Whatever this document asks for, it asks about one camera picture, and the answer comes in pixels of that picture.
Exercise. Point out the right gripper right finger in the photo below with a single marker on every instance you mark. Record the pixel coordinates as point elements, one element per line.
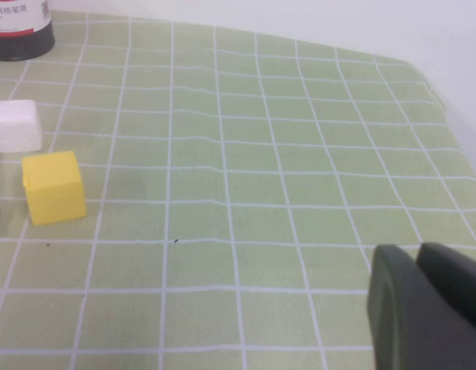
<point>453,281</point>

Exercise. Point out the white cube block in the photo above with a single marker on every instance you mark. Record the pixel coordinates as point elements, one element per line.
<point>16,123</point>

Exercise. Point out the yellow cube block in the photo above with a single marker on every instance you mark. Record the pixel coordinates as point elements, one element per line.
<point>55,192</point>

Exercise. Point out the black mesh pen holder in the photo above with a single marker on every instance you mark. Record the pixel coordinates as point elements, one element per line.
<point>26,42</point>

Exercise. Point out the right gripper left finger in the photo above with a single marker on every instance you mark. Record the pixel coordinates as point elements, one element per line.
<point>399,316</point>

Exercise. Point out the green checked tablecloth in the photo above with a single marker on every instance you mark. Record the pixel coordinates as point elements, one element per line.
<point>261,173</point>

